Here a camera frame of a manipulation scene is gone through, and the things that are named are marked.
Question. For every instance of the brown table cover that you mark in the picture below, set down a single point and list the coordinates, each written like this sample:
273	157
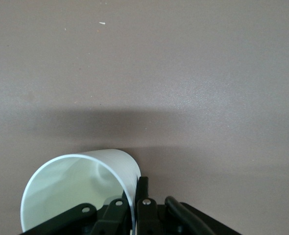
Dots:
159	73

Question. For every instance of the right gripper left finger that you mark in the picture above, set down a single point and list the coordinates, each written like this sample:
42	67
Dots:
110	215

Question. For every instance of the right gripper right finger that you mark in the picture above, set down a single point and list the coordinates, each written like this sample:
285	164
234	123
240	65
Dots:
145	215

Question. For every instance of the white plastic cup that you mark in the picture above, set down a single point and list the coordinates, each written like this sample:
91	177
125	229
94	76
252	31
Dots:
73	181

